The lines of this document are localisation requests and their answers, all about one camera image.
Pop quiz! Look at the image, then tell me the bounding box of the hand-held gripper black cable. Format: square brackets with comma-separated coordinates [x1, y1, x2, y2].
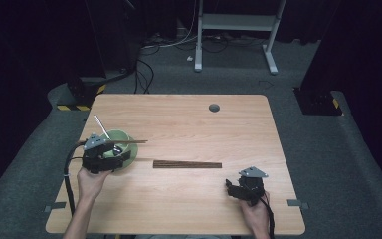
[63, 142, 88, 217]
[260, 195, 277, 239]

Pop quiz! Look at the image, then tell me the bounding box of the white metal desk frame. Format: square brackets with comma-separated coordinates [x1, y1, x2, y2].
[193, 0, 287, 76]

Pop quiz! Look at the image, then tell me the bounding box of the black floor cable bundle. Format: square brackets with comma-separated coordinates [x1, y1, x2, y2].
[133, 59, 155, 95]

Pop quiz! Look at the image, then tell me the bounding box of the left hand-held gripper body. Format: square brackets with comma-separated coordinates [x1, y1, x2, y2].
[81, 132, 115, 175]

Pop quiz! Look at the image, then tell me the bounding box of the right hand-held gripper black cable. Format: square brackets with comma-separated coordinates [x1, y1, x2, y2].
[260, 195, 277, 239]

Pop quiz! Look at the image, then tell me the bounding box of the grey tape strip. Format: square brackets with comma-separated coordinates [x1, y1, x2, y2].
[43, 201, 68, 213]
[286, 198, 310, 210]

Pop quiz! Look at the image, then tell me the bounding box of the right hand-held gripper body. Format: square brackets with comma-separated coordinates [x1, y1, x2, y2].
[238, 165, 270, 207]

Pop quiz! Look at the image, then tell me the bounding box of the white floor cable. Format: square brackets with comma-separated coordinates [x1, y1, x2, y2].
[142, 0, 201, 50]

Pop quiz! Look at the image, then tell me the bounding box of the row of wooden chopsticks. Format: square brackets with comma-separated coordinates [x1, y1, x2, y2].
[152, 159, 223, 169]

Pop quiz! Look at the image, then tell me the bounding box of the black stand base striped tape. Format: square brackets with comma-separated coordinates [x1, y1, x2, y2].
[57, 74, 108, 113]
[292, 87, 343, 117]

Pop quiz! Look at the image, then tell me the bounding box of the left hand-held gripper black cable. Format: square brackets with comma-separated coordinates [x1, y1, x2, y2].
[63, 142, 88, 217]

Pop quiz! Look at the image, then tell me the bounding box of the person's right hand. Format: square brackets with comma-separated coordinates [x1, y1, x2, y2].
[239, 190, 272, 233]

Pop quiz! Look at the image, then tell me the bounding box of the green ceramic bowl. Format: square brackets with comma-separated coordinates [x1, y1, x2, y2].
[100, 128, 131, 161]

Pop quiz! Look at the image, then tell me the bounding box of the metal spoon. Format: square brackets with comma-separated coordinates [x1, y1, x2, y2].
[93, 114, 122, 156]

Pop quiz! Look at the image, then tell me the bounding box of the person's left hand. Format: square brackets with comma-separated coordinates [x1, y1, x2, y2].
[77, 165, 112, 201]

